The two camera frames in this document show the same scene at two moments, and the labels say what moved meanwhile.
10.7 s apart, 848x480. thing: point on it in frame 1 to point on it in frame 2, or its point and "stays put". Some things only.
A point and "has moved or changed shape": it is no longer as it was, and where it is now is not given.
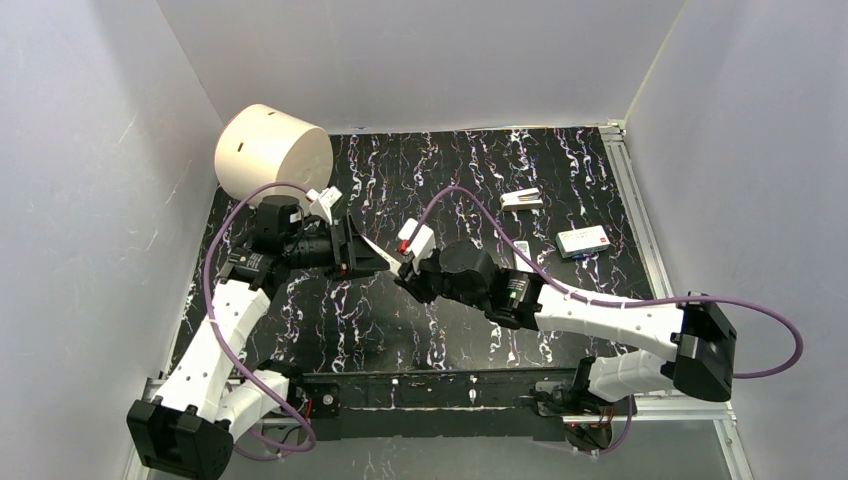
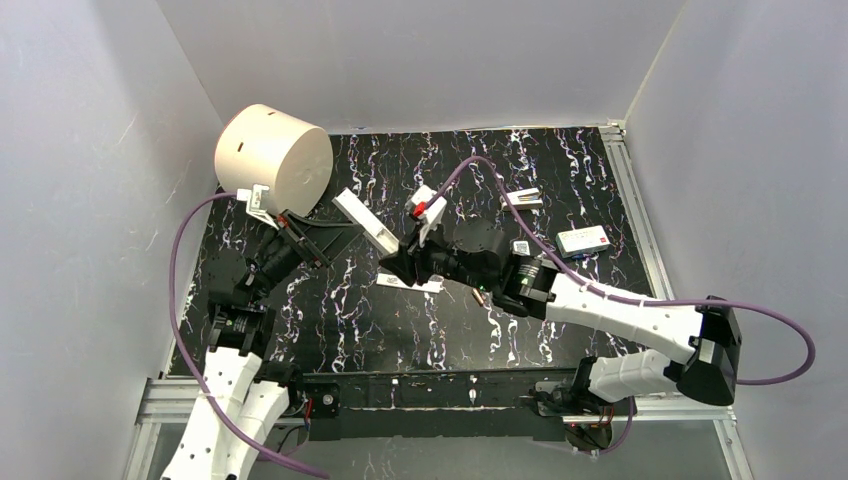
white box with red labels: (582, 241) stays put
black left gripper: (340, 246) to (303, 240)
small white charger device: (519, 199) stays put
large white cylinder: (261, 145) stays put
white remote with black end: (397, 268) has moved or changed shape
